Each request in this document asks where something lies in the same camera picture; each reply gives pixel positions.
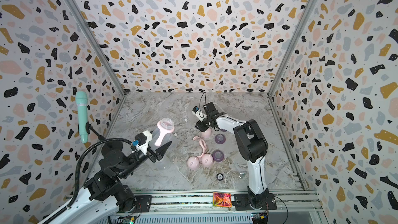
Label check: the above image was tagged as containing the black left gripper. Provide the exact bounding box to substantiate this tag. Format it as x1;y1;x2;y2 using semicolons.
121;129;172;180

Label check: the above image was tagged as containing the pink bottle handle ring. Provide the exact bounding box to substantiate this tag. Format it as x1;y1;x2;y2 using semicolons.
192;136;207;158
154;119;175;147

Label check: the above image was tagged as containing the purple collar with nipple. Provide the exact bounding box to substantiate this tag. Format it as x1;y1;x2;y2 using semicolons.
211;150;224;162
214;134;226;144

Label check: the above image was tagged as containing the clear straw disc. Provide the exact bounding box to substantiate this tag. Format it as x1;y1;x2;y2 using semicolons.
185;131;194;139
180;147;189;155

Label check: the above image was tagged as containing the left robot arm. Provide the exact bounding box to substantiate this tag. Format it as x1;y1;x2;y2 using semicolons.
42;133;172;224

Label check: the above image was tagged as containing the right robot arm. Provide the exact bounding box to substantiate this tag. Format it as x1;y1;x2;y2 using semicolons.
192;102;273;209

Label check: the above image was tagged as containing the pink bottle cap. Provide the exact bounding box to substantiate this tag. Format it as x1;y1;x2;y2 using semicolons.
201;153;214;168
187;157;201;170
201;128;212;139

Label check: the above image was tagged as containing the black microphone stand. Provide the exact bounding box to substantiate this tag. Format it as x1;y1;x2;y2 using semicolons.
78;122;123;160

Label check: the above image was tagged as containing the small black round cap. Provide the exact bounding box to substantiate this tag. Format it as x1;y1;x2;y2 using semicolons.
217;173;224;181

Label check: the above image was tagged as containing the orange pink card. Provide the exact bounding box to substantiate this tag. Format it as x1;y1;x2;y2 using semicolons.
212;192;232;208

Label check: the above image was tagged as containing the mint green microphone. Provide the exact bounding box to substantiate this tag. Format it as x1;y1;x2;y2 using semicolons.
76;91;89;144

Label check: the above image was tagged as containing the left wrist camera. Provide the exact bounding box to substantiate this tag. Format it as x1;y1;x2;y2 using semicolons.
133;131;152;155

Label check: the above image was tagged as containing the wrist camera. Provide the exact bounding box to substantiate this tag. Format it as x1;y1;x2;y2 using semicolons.
192;106;207;121
133;131;152;155

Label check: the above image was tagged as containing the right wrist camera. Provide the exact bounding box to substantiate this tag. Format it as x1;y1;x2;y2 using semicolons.
192;106;207;121

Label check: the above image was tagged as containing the black corrugated cable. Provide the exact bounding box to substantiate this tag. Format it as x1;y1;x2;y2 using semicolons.
40;138;137;224

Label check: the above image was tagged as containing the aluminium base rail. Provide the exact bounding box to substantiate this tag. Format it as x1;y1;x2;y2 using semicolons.
62;189;327;224

